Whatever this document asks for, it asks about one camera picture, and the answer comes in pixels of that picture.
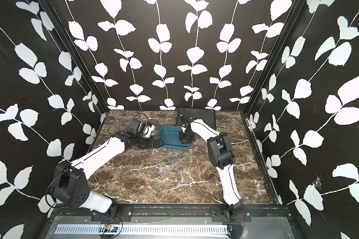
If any teal plastic storage box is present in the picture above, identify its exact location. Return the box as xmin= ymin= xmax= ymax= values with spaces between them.
xmin=159 ymin=125 xmax=193 ymax=151

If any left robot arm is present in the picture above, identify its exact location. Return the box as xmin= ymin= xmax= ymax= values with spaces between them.
xmin=46 ymin=131 xmax=165 ymax=213

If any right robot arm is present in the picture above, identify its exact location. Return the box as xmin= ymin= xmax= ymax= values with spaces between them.
xmin=179 ymin=114 xmax=245 ymax=221

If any white perforated strip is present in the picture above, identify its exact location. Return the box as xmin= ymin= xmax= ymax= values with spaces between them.
xmin=52 ymin=224 xmax=228 ymax=236

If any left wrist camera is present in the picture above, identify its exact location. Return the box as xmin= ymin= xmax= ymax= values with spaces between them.
xmin=127 ymin=119 xmax=154 ymax=137

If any black front mounting rail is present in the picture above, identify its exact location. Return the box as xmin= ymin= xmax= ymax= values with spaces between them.
xmin=46 ymin=204 xmax=294 ymax=226

